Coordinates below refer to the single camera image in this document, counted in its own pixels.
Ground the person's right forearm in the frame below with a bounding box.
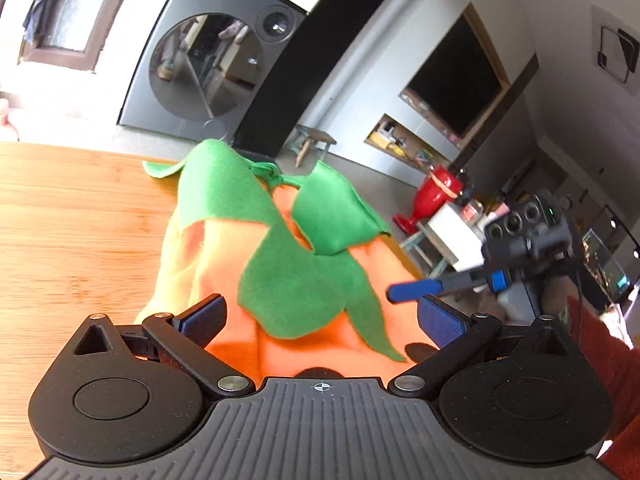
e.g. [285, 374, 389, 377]
[565, 294, 640, 480]

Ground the orange and green costume garment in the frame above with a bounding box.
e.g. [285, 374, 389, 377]
[134, 139, 437, 380]

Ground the small wooden stool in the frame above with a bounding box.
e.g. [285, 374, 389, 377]
[287, 125, 337, 169]

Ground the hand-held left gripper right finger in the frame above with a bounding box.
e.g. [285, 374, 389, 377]
[388, 295, 576, 401]

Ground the dark hanging cloth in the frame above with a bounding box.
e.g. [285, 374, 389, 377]
[22, 0, 64, 44]

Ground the white box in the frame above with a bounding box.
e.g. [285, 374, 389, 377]
[425, 204, 487, 269]

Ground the wall niche shelf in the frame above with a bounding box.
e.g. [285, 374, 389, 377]
[363, 113, 462, 172]

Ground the small frosted window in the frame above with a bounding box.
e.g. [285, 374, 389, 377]
[17, 0, 147, 74]

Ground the grey front-load washing machine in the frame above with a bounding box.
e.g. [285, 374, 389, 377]
[116, 0, 309, 144]

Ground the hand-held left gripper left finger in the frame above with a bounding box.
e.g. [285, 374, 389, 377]
[74, 294, 257, 397]

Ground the red vase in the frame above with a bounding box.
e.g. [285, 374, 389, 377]
[392, 165, 464, 234]

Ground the black television screen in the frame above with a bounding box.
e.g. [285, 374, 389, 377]
[406, 12, 504, 139]

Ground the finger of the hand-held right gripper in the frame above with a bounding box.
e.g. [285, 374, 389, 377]
[387, 269, 512, 306]

